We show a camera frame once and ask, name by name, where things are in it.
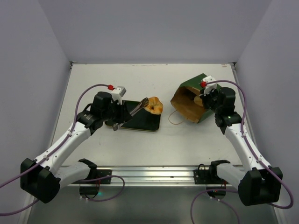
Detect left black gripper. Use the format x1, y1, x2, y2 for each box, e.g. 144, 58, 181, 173
101, 99, 132, 123

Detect metal tongs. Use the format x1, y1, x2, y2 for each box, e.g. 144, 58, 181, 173
112, 97, 150, 132

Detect green paper bag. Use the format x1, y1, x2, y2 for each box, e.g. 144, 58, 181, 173
170, 73, 213, 123

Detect round glazed pastry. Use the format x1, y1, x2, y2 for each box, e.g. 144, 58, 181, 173
144, 97, 163, 115

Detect small round bread roll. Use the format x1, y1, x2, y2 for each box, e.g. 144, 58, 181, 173
193, 96, 203, 107

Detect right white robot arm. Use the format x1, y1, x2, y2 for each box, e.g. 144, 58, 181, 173
200, 85, 283, 206

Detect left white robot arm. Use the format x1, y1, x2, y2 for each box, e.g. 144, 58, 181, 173
20, 87, 132, 203

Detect dark green tray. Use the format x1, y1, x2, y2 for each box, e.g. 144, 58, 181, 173
119, 100, 161, 132

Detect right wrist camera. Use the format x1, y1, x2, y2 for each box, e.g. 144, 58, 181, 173
199, 76, 217, 96

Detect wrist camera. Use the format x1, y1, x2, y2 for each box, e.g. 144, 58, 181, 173
199, 76, 217, 96
111, 86, 126, 105

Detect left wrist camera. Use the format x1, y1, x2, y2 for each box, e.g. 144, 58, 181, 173
111, 86, 126, 105

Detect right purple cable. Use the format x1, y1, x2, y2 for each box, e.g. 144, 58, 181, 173
190, 79, 295, 224

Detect purple cable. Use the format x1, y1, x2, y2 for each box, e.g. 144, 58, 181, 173
0, 83, 126, 216
190, 79, 295, 224

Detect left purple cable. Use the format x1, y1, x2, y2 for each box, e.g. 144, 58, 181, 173
0, 83, 126, 216

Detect aluminium rail frame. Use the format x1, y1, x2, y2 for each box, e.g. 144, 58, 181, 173
29, 61, 275, 187

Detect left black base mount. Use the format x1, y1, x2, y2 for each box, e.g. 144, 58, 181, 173
74, 169, 112, 199

